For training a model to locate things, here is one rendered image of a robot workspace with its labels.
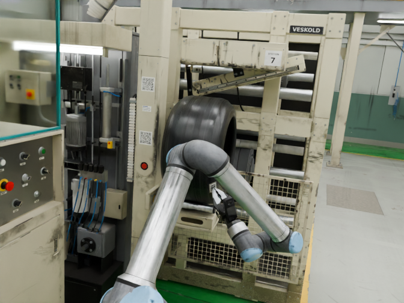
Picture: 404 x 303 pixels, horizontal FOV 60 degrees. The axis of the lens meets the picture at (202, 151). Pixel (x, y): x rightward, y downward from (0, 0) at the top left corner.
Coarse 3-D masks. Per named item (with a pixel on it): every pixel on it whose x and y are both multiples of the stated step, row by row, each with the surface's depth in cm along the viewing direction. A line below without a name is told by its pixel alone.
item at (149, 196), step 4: (160, 184) 202; (152, 188) 194; (156, 188) 195; (148, 192) 187; (152, 192) 189; (156, 192) 195; (148, 196) 186; (152, 196) 188; (148, 200) 186; (152, 200) 189; (148, 204) 187; (148, 208) 187
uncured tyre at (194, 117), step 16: (192, 96) 186; (176, 112) 174; (192, 112) 172; (208, 112) 171; (224, 112) 174; (176, 128) 169; (192, 128) 168; (208, 128) 166; (224, 128) 171; (176, 144) 168; (224, 144) 218; (192, 192) 176; (208, 192) 173; (224, 192) 195
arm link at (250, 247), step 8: (240, 232) 157; (248, 232) 158; (232, 240) 160; (240, 240) 155; (248, 240) 155; (256, 240) 156; (240, 248) 155; (248, 248) 153; (256, 248) 153; (240, 256) 156; (248, 256) 152; (256, 256) 154
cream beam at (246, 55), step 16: (192, 48) 203; (208, 48) 201; (224, 48) 198; (240, 48) 196; (256, 48) 194; (272, 48) 192; (288, 48) 207; (208, 64) 203; (224, 64) 200; (240, 64) 198; (256, 64) 196
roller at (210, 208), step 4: (184, 200) 187; (184, 204) 186; (188, 204) 185; (192, 204) 185; (196, 204) 184; (200, 204) 184; (204, 204) 184; (208, 204) 184; (184, 208) 187; (188, 208) 186; (192, 208) 185; (196, 208) 184; (200, 208) 184; (204, 208) 183; (208, 208) 183; (212, 208) 182; (208, 212) 184; (212, 212) 183
